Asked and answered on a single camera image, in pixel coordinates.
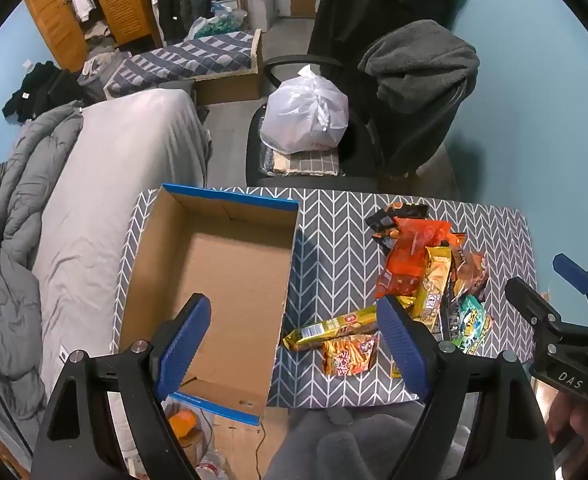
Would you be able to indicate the small orange stick snack packet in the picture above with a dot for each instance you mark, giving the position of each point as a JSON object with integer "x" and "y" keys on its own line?
{"x": 349, "y": 355}

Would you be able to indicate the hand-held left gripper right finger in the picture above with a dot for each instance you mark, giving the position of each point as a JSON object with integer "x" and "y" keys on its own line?
{"x": 401, "y": 350}

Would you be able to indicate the clear bag of green items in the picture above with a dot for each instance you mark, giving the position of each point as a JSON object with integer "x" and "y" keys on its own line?
{"x": 221, "y": 24}

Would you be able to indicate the wooden wardrobe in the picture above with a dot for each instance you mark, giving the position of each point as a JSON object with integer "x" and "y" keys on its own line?
{"x": 118, "y": 0}

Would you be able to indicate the grey herringbone tablecloth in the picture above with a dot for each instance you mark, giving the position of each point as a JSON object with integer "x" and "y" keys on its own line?
{"x": 334, "y": 260}

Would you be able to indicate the checked seat cushion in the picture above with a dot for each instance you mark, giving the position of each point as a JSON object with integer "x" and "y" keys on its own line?
{"x": 304, "y": 164}

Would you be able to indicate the bed with grey sheet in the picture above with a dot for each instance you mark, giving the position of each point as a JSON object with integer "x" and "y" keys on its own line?
{"x": 123, "y": 185}

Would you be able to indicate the grey duvet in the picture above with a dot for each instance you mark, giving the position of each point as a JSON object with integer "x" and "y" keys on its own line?
{"x": 18, "y": 210}

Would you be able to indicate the cardboard box with blue rim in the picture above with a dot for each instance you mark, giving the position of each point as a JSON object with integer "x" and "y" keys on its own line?
{"x": 233, "y": 285}

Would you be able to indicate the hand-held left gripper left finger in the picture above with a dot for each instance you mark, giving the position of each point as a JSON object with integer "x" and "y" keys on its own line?
{"x": 188, "y": 340}

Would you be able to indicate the orange object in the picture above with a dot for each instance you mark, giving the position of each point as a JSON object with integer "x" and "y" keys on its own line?
{"x": 182, "y": 424}

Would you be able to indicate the large orange snack bag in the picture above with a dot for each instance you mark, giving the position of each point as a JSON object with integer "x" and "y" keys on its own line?
{"x": 409, "y": 255}

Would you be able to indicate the black snack bag orange print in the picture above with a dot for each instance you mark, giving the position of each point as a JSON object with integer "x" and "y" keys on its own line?
{"x": 389, "y": 220}

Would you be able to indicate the black snack bag white text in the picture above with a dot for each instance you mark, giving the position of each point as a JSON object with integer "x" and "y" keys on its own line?
{"x": 448, "y": 322}

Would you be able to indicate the orange-brown snack bag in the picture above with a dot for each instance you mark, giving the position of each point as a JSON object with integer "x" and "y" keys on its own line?
{"x": 471, "y": 272}

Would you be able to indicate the green snack packet yellow print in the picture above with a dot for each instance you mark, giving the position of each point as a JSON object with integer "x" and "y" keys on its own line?
{"x": 474, "y": 322}

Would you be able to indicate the person's right hand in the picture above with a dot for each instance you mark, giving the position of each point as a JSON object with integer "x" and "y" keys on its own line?
{"x": 574, "y": 420}

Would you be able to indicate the grey fleece jacket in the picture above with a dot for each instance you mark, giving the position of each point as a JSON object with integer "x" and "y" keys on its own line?
{"x": 419, "y": 65}

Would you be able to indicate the clear plastic bottle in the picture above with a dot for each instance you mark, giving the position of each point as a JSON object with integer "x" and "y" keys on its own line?
{"x": 213, "y": 467}

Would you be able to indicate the gold snack packet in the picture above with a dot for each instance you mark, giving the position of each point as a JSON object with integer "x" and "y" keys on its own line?
{"x": 434, "y": 285}

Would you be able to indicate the heap of grey clothes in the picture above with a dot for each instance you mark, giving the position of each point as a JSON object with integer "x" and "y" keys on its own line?
{"x": 98, "y": 72}

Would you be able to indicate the blue patterned daybed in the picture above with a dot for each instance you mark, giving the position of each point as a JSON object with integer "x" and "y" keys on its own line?
{"x": 188, "y": 57}

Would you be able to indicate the person's grey trousers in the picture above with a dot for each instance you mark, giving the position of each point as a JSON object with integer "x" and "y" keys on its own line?
{"x": 354, "y": 445}

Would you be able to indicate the pile of black clothes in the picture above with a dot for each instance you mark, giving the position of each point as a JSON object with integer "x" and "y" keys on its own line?
{"x": 38, "y": 90}

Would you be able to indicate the black office chair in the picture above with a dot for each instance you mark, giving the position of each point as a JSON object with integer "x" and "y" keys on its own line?
{"x": 359, "y": 145}

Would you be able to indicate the white plastic bag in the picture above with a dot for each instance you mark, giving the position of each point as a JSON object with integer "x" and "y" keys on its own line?
{"x": 304, "y": 115}

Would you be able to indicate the long yellow biscuit packet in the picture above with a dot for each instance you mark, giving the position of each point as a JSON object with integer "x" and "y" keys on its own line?
{"x": 334, "y": 327}

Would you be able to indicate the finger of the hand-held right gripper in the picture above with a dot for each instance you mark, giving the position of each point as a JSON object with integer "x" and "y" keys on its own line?
{"x": 571, "y": 270}
{"x": 526, "y": 297}

